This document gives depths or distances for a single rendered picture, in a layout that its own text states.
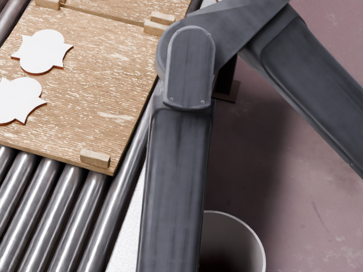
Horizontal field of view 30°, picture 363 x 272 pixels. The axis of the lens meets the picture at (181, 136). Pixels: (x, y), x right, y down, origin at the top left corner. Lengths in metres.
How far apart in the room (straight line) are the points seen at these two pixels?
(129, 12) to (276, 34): 1.04
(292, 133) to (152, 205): 2.08
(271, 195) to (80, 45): 1.15
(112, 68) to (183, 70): 0.93
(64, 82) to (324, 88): 0.92
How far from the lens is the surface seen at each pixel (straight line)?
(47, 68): 1.49
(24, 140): 1.38
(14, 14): 1.67
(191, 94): 0.57
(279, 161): 2.56
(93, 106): 1.42
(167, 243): 0.60
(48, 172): 1.34
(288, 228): 2.40
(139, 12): 1.63
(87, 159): 1.32
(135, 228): 1.27
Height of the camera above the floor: 2.01
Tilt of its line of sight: 51 degrees down
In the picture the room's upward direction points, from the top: 6 degrees clockwise
